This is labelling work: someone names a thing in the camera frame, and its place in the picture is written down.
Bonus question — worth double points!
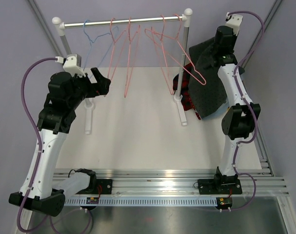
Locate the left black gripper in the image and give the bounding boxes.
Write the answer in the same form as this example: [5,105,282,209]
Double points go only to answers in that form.
[68,67,110,109]

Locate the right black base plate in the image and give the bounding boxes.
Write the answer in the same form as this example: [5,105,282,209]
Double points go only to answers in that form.
[197,179,242,195]

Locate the pink hanger with tan skirt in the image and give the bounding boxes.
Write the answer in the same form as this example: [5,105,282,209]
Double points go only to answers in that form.
[144,13,206,89]

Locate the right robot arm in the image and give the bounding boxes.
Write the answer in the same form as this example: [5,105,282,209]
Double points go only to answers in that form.
[197,26,261,195]

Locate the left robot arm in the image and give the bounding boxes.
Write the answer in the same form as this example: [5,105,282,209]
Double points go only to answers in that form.
[9,67,111,217]

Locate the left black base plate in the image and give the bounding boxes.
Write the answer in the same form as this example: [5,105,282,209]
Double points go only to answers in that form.
[88,179,113,195]

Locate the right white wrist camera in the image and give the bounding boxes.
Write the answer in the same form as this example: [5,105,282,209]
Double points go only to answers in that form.
[225,12,243,36]

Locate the white and silver clothes rack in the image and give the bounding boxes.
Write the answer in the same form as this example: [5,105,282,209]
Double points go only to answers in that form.
[52,8,193,135]

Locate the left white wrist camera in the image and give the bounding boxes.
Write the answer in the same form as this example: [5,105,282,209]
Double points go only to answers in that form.
[55,54,85,78]

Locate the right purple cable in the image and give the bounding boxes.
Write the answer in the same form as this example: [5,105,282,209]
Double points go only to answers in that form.
[216,10,265,213]

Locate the dark grey dotted skirt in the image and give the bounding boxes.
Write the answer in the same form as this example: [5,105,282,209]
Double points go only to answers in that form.
[188,38,228,120]

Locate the blue wire hanger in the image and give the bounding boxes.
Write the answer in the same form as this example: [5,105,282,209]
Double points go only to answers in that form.
[83,19,119,72]

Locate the purple cable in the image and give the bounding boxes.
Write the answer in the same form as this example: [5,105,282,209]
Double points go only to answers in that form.
[216,10,265,213]
[17,57,94,233]

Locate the white slotted cable duct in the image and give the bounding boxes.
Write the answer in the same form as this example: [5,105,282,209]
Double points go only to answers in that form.
[64,196,217,207]

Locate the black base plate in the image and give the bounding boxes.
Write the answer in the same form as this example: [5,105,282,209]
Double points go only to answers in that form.
[88,179,113,195]
[197,179,242,195]

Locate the red black plaid skirt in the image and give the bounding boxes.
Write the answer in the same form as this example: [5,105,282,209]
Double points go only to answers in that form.
[180,63,195,111]

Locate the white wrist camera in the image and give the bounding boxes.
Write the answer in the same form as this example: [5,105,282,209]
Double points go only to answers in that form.
[55,54,85,78]
[225,12,243,36]

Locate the red polka dot skirt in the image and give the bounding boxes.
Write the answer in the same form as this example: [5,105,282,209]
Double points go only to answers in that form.
[194,109,202,120]

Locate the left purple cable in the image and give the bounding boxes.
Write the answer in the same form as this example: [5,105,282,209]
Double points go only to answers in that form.
[17,57,94,233]

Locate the light grey-blue skirt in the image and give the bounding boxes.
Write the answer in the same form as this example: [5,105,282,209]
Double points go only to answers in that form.
[205,101,230,120]

